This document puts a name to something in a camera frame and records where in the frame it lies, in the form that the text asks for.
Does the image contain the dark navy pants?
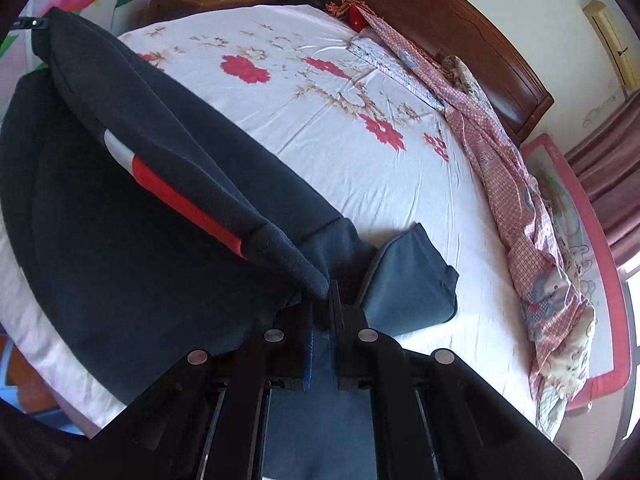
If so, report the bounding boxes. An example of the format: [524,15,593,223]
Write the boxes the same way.
[1,9,458,479]

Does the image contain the pink patterned quilt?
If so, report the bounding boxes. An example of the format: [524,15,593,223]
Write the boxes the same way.
[324,0,598,441]

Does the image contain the floral white bed sheet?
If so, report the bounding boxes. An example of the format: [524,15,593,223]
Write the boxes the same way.
[0,3,544,436]

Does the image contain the red pillow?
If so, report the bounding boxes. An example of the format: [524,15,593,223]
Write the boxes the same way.
[347,6,369,32]

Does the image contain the mauve curtain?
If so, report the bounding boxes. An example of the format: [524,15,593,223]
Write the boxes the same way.
[566,93,639,266]

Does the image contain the wooden bed headboard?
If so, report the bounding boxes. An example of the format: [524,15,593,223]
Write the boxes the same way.
[331,0,554,145]

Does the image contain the pink bed guard rail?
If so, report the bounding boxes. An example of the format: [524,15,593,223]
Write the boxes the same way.
[521,133,631,410]

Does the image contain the wall air conditioner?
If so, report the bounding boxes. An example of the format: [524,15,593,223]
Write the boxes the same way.
[582,0,639,92]

